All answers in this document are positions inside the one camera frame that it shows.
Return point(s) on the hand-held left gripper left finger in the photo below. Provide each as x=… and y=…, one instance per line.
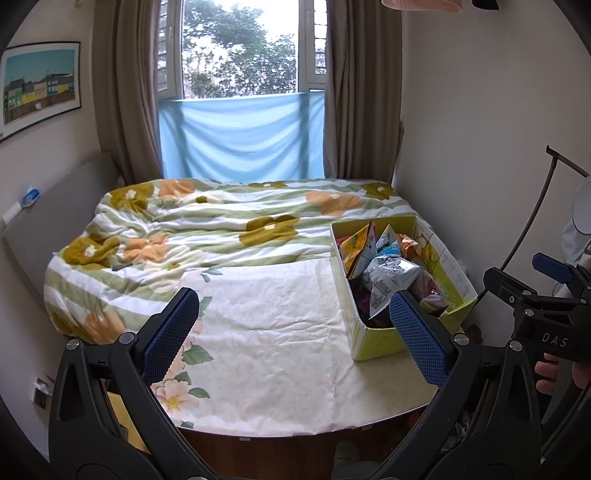
x=168, y=337

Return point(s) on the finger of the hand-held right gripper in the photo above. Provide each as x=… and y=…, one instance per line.
x=551, y=267
x=508, y=282

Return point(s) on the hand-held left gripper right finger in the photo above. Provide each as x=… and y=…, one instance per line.
x=420, y=337

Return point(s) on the green cardboard box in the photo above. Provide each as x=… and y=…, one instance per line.
x=383, y=344

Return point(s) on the small silver blue snack packet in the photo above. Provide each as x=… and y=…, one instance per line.
x=390, y=281

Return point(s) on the orange snack packet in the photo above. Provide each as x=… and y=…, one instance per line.
x=408, y=244

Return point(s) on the blue white snack packet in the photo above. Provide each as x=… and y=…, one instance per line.
x=387, y=242

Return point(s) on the gold silver snack packet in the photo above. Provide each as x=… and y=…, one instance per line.
x=355, y=251

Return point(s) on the person's right hand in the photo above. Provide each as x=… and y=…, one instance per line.
x=547, y=374

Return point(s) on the white cloth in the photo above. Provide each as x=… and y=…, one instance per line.
x=575, y=247

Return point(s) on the white round lamp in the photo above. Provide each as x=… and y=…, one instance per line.
x=582, y=203

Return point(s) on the yellow cushion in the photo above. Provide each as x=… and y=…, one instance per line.
x=122, y=415

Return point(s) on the floral striped duvet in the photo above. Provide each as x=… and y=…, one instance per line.
x=207, y=217

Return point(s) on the grey slipper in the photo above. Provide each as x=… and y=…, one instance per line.
x=346, y=454

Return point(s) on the grey headboard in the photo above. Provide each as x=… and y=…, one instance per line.
x=60, y=207

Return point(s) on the small white box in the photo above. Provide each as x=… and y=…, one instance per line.
x=10, y=215

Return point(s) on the light blue cloth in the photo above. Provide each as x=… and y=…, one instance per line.
x=240, y=138

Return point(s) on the black hanging item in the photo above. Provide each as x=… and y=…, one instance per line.
x=485, y=3

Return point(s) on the framed picture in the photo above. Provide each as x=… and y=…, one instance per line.
x=39, y=87

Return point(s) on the pink hanging cloth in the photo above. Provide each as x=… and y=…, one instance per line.
x=422, y=4

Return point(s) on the window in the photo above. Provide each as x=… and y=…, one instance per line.
x=240, y=46

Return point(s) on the wall socket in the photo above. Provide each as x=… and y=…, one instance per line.
x=41, y=390

